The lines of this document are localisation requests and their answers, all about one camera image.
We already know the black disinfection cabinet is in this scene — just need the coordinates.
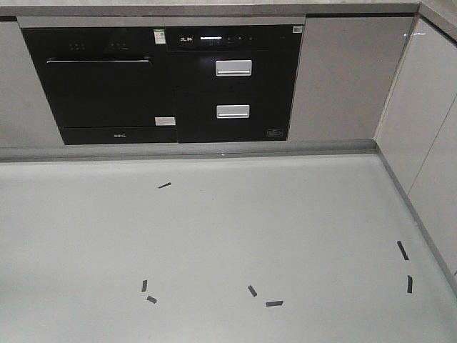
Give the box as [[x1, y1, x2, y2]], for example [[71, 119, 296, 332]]
[[166, 24, 303, 143]]

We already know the grey cabinet door panel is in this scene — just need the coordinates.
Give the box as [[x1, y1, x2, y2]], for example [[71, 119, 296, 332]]
[[288, 16, 413, 141]]

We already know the white side cabinet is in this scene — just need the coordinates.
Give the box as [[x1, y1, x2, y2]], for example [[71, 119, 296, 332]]
[[373, 17, 457, 276]]

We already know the lower silver drawer handle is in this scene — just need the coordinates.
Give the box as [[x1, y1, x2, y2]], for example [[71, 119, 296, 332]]
[[216, 104, 250, 119]]

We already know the silver drawer handle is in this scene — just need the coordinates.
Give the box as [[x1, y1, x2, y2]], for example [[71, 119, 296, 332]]
[[216, 60, 253, 77], [216, 104, 250, 119]]

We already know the upper silver drawer handle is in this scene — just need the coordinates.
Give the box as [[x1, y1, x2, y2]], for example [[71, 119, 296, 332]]
[[216, 60, 253, 77]]

